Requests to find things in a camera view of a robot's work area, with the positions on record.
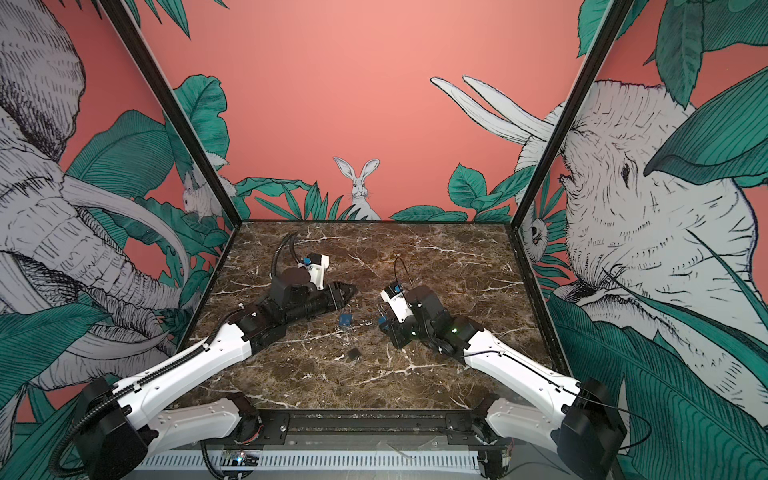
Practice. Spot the black corner frame post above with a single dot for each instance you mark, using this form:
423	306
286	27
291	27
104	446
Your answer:
128	31
613	19

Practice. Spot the black corner frame post right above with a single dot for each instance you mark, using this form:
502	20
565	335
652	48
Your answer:
613	19

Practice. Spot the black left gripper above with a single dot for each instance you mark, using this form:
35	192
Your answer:
335	294

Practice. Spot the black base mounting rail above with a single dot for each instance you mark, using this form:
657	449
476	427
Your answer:
459	427

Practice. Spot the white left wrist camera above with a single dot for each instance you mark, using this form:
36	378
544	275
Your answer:
316	265

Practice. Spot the white perforated strip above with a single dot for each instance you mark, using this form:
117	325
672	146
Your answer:
322	460

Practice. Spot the blue padlock left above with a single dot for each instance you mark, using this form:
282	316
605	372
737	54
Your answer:
345	320

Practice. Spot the small black padlock left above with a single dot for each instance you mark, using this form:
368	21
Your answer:
353	354

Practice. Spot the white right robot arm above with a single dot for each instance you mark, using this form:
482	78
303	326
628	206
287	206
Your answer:
573	418

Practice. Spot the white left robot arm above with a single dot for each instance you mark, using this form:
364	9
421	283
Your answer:
117	426

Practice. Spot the small green circuit board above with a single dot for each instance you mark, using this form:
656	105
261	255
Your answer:
239	460

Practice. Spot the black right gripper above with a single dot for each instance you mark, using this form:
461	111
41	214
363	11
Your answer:
398	337

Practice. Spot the black corner frame post left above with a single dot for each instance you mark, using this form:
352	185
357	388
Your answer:
128	31

